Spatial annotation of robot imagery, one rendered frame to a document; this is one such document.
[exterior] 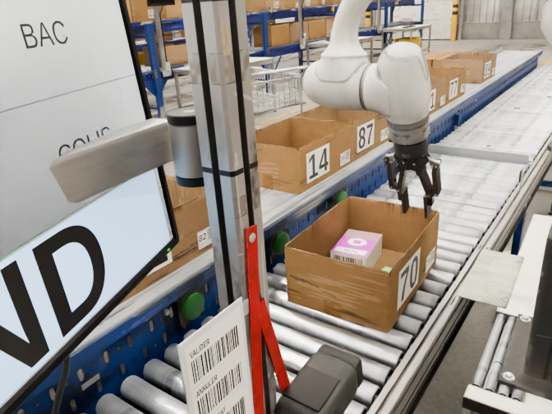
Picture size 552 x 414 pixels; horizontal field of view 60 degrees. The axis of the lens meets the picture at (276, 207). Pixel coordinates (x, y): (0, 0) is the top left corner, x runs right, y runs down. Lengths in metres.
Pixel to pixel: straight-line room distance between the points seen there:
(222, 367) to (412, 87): 0.71
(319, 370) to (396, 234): 0.97
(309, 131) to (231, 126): 1.65
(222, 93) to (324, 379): 0.36
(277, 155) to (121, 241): 1.24
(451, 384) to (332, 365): 1.65
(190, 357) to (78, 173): 0.18
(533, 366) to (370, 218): 0.66
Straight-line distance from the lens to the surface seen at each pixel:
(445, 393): 2.21
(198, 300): 1.26
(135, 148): 0.48
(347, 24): 1.10
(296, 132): 2.10
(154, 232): 0.54
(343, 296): 1.23
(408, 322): 1.28
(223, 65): 0.41
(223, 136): 0.42
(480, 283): 1.47
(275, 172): 1.72
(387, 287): 1.16
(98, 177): 0.45
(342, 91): 1.08
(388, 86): 1.03
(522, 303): 1.42
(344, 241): 1.48
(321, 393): 0.60
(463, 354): 2.41
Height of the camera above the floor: 1.50
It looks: 23 degrees down
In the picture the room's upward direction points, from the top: 4 degrees counter-clockwise
